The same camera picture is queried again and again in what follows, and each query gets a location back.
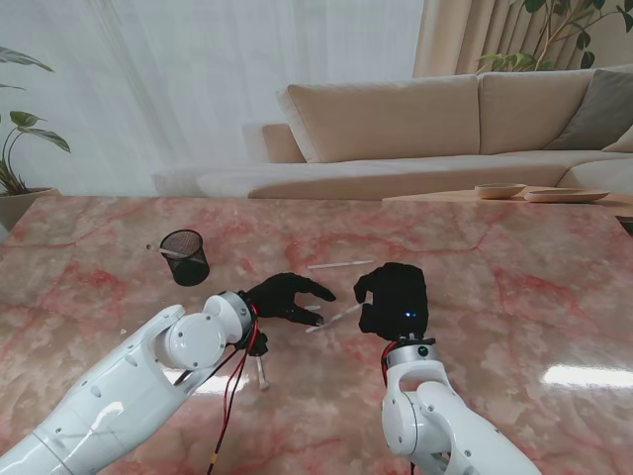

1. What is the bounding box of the beige curtain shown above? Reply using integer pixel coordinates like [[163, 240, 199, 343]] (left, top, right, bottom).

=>
[[412, 0, 633, 79]]

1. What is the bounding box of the red and black cable bundle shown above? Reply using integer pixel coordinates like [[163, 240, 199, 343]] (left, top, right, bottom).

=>
[[172, 306, 261, 475]]

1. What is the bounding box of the white straw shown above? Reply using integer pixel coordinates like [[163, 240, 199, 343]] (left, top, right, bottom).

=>
[[253, 355, 272, 392], [305, 295, 373, 334], [307, 257, 376, 271]]

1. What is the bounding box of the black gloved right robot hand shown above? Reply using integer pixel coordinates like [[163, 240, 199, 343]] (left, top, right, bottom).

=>
[[352, 261, 429, 343]]

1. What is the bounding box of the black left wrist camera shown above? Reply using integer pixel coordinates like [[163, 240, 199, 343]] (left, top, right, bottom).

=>
[[244, 331, 269, 358]]

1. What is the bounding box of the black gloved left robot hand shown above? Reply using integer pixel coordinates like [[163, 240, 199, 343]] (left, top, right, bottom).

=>
[[239, 271, 338, 328]]

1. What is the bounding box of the wooden bowl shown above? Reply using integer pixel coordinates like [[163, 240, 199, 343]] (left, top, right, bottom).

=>
[[474, 182, 528, 201]]

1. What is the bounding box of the cream cushion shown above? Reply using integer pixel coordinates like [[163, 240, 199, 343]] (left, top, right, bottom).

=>
[[601, 130, 633, 154]]

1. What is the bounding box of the pale plant pot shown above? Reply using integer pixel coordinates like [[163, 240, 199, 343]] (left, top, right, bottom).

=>
[[0, 186, 61, 233]]

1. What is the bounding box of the grey cushion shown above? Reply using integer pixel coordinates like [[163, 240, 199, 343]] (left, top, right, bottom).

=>
[[546, 68, 633, 152]]

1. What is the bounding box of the sheer white curtain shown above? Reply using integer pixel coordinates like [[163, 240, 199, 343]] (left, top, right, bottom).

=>
[[0, 0, 426, 197]]

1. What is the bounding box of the black mesh holder cup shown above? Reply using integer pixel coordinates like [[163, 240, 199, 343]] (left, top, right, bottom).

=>
[[158, 230, 212, 287]]

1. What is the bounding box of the flat wooden plate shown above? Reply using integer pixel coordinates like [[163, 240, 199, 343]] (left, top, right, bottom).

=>
[[523, 188, 610, 204]]

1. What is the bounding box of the small-leaf green tree plant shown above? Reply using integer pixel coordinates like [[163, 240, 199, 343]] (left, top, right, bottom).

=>
[[475, 0, 607, 75]]

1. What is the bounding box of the beige sofa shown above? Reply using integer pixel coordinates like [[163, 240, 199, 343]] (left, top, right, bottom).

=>
[[152, 66, 633, 202]]

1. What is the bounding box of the large-leaf green plant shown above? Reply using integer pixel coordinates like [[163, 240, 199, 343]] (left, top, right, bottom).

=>
[[0, 45, 72, 197]]

